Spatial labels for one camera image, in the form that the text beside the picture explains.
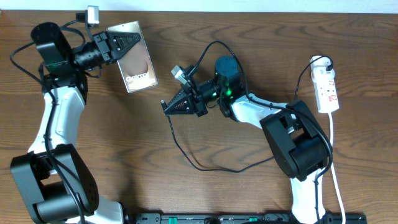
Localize Galaxy S25 Ultra smartphone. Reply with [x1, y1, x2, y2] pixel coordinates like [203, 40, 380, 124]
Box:
[107, 21, 158, 93]

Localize black USB charging cable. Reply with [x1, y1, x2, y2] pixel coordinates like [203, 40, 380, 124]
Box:
[160, 55, 335, 174]

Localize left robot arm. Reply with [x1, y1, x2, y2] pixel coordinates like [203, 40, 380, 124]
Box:
[10, 22, 141, 223]

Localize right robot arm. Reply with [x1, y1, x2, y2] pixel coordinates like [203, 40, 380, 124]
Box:
[162, 56, 333, 223]

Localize white USB charger adapter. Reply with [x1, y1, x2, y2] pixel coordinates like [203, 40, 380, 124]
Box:
[310, 55, 335, 74]

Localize white power strip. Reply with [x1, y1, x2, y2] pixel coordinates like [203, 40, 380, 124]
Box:
[311, 66, 340, 114]

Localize black right camera cable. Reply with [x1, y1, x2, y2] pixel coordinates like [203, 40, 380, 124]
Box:
[189, 40, 334, 224]

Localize black camera cable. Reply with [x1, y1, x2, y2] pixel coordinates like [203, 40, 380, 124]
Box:
[9, 11, 103, 224]
[189, 40, 334, 224]

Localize black left camera cable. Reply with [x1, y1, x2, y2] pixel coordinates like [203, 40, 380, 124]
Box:
[9, 11, 103, 224]

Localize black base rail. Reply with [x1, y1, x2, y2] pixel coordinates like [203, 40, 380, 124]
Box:
[133, 212, 368, 224]

